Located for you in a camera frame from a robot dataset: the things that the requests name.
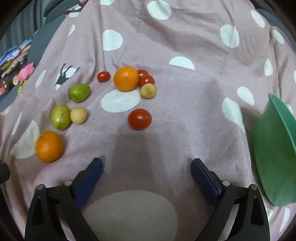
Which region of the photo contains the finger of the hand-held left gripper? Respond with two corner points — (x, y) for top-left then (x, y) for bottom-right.
(0, 161), (11, 185)

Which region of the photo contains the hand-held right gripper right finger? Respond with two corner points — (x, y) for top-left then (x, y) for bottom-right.
(190, 158), (270, 241)

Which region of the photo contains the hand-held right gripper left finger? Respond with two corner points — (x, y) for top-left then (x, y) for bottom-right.
(25, 157), (104, 241)

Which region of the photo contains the small yellow longan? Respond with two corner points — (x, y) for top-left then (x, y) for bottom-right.
(140, 83), (157, 100)
(70, 107), (88, 125)

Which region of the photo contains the green jujube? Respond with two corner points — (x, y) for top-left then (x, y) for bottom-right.
(51, 105), (71, 130)
(69, 84), (90, 103)

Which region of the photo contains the green plastic bowl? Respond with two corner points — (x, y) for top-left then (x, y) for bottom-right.
(253, 93), (296, 207)

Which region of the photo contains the large red tomato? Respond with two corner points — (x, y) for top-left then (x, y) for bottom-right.
(128, 108), (152, 130)

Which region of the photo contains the pink polka dot blanket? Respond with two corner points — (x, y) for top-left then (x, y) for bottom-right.
(0, 0), (296, 241)

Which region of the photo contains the pink plush toy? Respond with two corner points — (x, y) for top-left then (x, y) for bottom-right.
(18, 63), (36, 85)

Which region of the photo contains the pile of colourful printed packets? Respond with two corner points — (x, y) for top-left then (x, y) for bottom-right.
(0, 39), (32, 78)

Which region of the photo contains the grey curtain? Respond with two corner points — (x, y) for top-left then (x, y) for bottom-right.
(5, 9), (44, 54)

